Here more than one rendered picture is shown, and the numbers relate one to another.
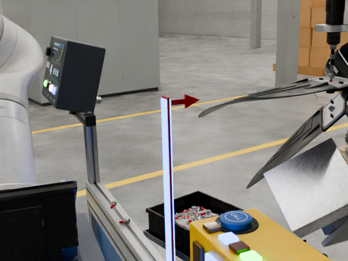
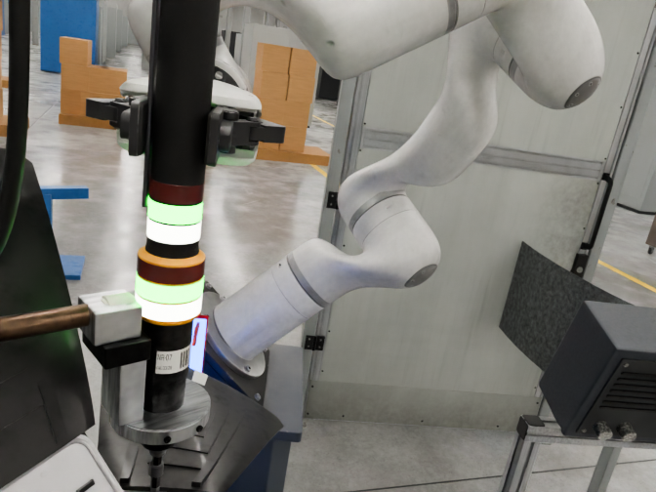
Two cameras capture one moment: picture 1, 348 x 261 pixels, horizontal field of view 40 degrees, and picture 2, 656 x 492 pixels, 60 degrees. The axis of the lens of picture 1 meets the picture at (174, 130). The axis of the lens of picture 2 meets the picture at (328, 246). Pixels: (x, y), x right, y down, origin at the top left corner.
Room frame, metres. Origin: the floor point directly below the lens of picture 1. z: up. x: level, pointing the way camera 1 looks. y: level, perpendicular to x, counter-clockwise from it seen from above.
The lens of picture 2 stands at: (1.09, -0.63, 1.55)
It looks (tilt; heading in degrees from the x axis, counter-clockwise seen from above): 18 degrees down; 104
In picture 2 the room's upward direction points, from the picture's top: 9 degrees clockwise
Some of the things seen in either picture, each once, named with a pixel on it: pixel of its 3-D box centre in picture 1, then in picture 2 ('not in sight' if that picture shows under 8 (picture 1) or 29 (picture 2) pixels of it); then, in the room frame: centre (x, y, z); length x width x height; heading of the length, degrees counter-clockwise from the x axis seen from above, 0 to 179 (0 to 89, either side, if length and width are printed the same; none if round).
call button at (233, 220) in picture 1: (236, 221); not in sight; (0.54, -0.07, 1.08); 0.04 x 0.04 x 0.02
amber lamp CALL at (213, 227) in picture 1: (212, 227); not in sight; (0.53, -0.04, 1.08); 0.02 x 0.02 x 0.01; 23
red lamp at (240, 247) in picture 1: (238, 247); not in sight; (0.48, -0.07, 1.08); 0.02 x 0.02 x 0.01; 23
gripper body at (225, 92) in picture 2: not in sight; (196, 112); (0.87, -0.21, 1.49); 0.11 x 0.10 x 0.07; 113
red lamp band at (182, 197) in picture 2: not in sight; (177, 187); (0.91, -0.31, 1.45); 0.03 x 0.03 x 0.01
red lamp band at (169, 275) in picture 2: not in sight; (171, 264); (0.91, -0.31, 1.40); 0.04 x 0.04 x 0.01
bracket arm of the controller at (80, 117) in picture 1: (81, 113); (590, 432); (1.35, 0.27, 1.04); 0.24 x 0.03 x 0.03; 23
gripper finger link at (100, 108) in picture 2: not in sight; (141, 110); (0.85, -0.26, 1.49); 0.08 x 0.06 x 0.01; 54
